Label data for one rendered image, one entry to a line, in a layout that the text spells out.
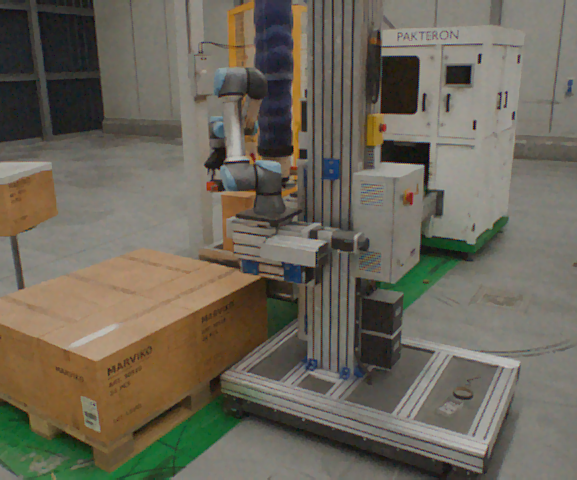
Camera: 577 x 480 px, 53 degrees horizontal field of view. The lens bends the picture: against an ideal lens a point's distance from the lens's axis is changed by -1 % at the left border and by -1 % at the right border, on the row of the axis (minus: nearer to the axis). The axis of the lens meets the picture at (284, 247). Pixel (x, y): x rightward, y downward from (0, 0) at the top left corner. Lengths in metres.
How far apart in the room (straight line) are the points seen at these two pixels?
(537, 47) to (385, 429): 9.67
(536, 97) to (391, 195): 9.25
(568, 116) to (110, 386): 10.06
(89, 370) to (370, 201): 1.37
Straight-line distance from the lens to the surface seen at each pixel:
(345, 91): 2.54
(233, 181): 2.53
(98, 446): 2.76
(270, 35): 3.43
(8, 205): 4.21
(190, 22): 4.42
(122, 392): 2.66
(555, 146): 11.49
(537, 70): 11.60
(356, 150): 2.54
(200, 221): 4.56
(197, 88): 4.35
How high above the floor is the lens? 1.67
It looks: 17 degrees down
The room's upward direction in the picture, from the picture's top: 1 degrees counter-clockwise
